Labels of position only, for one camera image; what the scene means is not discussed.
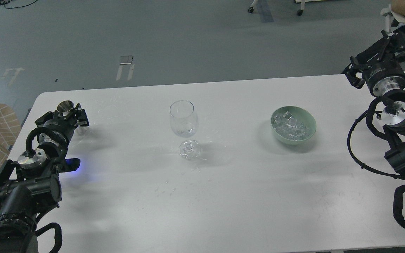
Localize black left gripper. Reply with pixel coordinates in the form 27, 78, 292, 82
35, 104, 90, 147

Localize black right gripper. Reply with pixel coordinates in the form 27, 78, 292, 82
342, 31, 405, 97

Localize steel cocktail jigger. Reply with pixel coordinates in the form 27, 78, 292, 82
57, 100, 75, 119

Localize clear ice cubes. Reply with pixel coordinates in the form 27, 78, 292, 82
271, 111, 310, 141

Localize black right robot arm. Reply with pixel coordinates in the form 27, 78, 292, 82
342, 30, 405, 180

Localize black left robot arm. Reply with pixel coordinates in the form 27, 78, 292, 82
0, 100, 89, 253

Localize clear wine glass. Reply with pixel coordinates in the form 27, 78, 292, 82
169, 100, 201, 160

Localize green bowl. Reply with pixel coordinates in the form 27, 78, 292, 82
270, 106, 317, 145

